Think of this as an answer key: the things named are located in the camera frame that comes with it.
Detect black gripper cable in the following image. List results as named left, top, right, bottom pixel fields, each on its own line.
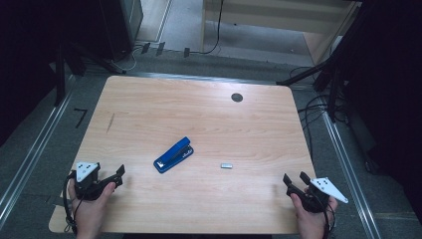
left=62, top=171, right=80, bottom=235
left=319, top=197, right=336, bottom=239

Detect metal floor rail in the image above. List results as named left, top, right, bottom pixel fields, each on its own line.
left=318, top=109, right=383, bottom=239
left=126, top=71, right=291, bottom=87
left=0, top=75, right=77, bottom=230

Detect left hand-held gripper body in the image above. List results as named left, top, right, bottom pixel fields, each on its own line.
left=69, top=161, right=104, bottom=201

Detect white floor cable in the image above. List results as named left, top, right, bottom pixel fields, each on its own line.
left=109, top=45, right=144, bottom=73

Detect person's left hand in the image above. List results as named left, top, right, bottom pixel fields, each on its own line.
left=68, top=181, right=117, bottom=235

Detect person's right hand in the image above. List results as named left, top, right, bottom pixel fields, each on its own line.
left=290, top=193, right=338, bottom=238

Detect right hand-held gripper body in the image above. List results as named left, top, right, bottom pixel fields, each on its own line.
left=300, top=176, right=349, bottom=214

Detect dark curtain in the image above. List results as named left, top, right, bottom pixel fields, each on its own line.
left=341, top=0, right=422, bottom=217
left=0, top=0, right=112, bottom=147

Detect black floor tape mark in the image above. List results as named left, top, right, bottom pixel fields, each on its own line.
left=74, top=108, right=89, bottom=129

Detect dark cabinet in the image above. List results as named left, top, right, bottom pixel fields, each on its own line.
left=99, top=0, right=144, bottom=62

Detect black hanging cable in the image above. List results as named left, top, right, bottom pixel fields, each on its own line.
left=189, top=0, right=225, bottom=56

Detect blue stapler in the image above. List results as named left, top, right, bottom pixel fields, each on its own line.
left=152, top=136, right=195, bottom=174

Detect black metal stand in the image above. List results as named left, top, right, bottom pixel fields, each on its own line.
left=276, top=49, right=353, bottom=124
left=54, top=41, right=127, bottom=108

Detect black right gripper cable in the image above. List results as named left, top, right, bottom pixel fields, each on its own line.
left=319, top=197, right=336, bottom=239

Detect black floor cables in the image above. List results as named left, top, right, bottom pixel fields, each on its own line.
left=289, top=65, right=336, bottom=161

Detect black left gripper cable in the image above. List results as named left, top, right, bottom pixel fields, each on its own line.
left=62, top=171, right=80, bottom=235

